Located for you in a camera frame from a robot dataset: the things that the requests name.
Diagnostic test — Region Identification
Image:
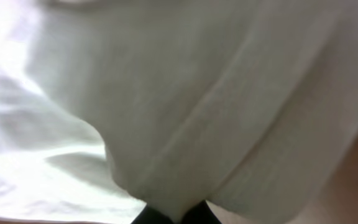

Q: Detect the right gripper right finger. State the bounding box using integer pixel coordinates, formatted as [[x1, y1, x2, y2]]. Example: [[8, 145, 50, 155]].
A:
[[181, 200, 222, 224]]

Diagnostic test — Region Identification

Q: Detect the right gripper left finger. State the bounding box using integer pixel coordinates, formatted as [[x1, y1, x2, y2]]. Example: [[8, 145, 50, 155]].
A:
[[131, 205, 173, 224]]

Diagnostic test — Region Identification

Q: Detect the white printed t-shirt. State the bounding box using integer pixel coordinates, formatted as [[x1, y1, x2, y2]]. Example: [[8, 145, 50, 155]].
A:
[[0, 0, 358, 223]]

